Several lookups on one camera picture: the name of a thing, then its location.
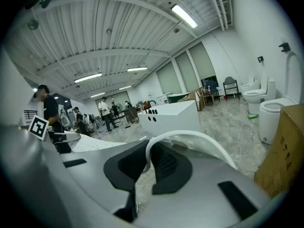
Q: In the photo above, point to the black wall bracket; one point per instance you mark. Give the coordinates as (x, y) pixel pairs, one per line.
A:
(260, 59)
(284, 47)

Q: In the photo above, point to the white bathtub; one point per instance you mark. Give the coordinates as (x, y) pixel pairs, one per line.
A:
(175, 120)

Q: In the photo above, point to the dark brown wooden cabinet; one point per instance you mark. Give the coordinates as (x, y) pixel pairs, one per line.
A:
(130, 114)

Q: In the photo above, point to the white backpack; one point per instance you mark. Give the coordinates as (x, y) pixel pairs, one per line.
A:
(63, 115)

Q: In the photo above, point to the blue chair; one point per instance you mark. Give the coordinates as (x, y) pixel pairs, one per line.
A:
(211, 85)

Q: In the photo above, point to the long ceiling light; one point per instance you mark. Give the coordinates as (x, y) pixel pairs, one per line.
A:
(88, 77)
(97, 94)
(125, 87)
(184, 15)
(137, 69)

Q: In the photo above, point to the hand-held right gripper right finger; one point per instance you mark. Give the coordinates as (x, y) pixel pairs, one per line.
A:
(202, 198)

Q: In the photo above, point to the black folding chair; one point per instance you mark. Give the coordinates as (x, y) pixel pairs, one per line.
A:
(230, 84)

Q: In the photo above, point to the white vanity cabinet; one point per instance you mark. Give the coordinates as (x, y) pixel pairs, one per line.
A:
(162, 98)

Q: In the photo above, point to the large brown cardboard box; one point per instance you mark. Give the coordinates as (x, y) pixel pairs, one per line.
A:
(282, 155)

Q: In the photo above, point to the dark green bathtub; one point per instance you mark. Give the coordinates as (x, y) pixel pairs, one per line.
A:
(178, 97)

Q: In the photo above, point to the small green object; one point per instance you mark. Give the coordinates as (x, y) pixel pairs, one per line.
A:
(253, 116)

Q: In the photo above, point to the grey window blind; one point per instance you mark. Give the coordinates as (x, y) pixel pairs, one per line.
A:
(187, 71)
(169, 78)
(202, 60)

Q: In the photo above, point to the white bath mat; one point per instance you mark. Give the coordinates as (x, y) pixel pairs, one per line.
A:
(95, 144)

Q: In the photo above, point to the black standing fan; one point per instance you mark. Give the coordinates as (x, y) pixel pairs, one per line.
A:
(120, 108)

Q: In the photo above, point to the open brown cardboard box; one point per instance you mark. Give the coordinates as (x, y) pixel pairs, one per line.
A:
(190, 98)

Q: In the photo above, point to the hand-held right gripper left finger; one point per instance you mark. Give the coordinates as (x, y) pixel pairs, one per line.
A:
(95, 165)

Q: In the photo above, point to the black curved bathtub faucet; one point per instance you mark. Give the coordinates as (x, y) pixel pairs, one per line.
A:
(152, 101)

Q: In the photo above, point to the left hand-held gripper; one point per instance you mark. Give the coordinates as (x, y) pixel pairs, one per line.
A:
(38, 127)

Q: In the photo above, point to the white toilet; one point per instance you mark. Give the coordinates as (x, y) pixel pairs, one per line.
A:
(248, 87)
(256, 96)
(268, 122)

